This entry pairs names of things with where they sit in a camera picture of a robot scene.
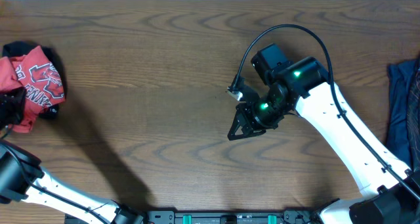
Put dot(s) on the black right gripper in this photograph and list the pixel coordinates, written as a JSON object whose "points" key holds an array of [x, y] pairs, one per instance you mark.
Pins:
{"points": [[242, 118]]}

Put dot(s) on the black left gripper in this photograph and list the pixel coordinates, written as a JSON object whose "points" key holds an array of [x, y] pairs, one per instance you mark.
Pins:
{"points": [[10, 106]]}

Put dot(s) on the red printed t-shirt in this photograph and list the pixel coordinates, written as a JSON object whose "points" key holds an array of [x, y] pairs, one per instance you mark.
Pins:
{"points": [[10, 81]]}

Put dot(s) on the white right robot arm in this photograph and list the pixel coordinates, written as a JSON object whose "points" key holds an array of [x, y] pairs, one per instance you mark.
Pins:
{"points": [[389, 189]]}

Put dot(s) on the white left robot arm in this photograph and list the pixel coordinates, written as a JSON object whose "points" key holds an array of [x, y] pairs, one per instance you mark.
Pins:
{"points": [[23, 179]]}

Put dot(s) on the dark blue garment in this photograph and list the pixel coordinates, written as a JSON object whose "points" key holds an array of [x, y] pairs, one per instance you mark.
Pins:
{"points": [[400, 78]]}

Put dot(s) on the dark patterned garment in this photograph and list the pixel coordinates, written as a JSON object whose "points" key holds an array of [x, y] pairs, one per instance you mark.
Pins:
{"points": [[413, 118]]}

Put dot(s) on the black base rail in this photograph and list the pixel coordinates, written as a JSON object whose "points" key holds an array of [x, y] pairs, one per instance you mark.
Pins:
{"points": [[284, 217]]}

